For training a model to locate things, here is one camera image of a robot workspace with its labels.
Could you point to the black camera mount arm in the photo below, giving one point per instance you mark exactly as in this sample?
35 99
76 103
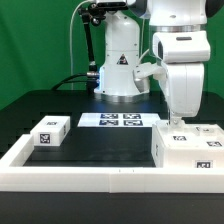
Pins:
91 15

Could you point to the white cabinet door panel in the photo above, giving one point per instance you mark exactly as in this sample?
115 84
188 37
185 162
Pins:
180 136

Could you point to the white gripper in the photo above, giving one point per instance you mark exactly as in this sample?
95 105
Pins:
182 56

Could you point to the white U-shaped border frame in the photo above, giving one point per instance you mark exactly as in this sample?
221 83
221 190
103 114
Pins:
16 176

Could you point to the white marker sheet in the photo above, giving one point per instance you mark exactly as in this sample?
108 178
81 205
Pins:
118 119

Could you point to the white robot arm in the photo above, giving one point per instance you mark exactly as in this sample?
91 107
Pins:
123 35

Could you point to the white cabinet body box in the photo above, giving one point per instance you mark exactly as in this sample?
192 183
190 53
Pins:
209 154

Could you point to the small white cabinet top block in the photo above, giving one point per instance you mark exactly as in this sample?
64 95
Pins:
51 130

